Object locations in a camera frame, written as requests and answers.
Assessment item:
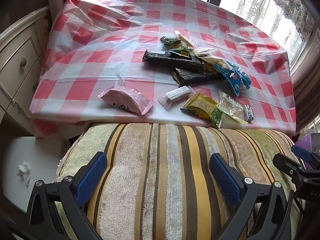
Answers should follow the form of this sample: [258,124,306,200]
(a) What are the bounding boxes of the green packet with yellow label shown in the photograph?
[168,46,193,59]

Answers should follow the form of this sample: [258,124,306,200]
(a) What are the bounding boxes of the yellow green snack packet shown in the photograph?
[180,93,223,128]

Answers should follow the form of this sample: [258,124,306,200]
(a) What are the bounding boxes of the pink snack packet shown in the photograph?
[98,86,154,116]

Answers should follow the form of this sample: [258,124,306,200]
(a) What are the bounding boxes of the cream carved cabinet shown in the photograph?
[0,6,55,136]

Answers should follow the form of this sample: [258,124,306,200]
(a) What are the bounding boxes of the crumpled white tissue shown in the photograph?
[16,161,32,186]

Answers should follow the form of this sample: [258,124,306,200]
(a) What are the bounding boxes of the clear printed snack packet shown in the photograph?
[218,91,248,128]

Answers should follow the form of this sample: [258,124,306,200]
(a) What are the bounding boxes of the long black snack packet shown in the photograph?
[169,67,226,86]
[142,49,203,72]

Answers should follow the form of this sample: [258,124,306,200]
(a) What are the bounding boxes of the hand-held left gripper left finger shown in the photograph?
[25,151,108,240]

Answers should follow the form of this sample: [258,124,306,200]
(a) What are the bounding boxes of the striped plush cushion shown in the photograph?
[54,122,308,240]

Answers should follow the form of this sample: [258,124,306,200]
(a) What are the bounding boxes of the embroidered lace curtain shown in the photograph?
[235,0,316,64]

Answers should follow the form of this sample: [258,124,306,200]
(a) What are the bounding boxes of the red white checked tablecloth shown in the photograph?
[29,0,297,139]

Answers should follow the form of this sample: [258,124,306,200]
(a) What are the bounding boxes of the purple rimmed white basket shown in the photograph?
[297,132,320,172]

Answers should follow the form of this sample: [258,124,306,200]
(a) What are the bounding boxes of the small dark green packet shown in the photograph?
[160,36,176,46]

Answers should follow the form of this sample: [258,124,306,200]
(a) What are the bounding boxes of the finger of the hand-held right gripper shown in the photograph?
[272,152,309,178]
[291,145,313,163]

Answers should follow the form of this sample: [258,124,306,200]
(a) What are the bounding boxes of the small blue white candy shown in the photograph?
[243,104,255,122]

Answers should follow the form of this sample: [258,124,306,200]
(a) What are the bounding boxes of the pale green snack packet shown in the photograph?
[170,40,188,50]

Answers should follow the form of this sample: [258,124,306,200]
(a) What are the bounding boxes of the white side table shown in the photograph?
[2,136,66,214]

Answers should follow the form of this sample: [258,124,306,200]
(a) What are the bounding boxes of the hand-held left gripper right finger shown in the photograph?
[209,153,294,240]

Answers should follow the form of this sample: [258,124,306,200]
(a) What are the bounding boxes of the small silver clear packet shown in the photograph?
[158,85,193,111]

